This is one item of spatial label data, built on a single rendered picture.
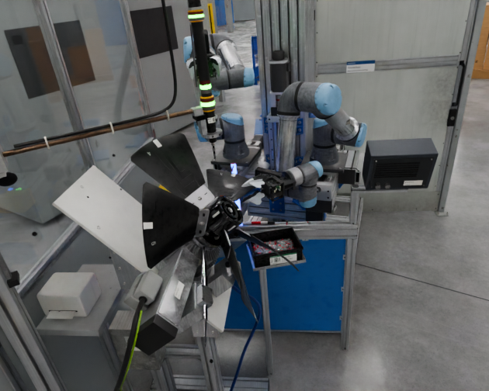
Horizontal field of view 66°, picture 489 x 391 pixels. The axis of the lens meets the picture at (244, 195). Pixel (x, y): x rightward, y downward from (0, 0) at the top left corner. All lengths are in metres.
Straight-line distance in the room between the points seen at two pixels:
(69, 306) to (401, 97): 2.61
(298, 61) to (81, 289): 1.45
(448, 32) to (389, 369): 2.23
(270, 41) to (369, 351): 1.78
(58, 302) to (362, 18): 2.53
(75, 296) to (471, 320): 2.21
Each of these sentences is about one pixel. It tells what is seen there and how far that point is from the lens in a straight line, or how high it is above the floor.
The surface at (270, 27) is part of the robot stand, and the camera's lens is 2.06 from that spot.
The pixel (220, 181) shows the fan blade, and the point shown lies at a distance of 1.49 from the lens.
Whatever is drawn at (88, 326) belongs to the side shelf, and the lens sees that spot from 1.52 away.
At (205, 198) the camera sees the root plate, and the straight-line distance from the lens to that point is 1.27.
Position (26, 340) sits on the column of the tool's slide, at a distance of 1.39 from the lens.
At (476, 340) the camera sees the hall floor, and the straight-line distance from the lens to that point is 2.64.
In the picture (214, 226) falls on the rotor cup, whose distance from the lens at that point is 1.22.
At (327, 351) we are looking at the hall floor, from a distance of 2.38.
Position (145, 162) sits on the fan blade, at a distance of 1.29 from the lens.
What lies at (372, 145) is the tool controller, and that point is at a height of 1.25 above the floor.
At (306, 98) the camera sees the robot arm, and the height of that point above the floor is 1.47.
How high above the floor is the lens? 1.86
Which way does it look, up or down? 29 degrees down
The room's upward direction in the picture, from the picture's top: 6 degrees counter-clockwise
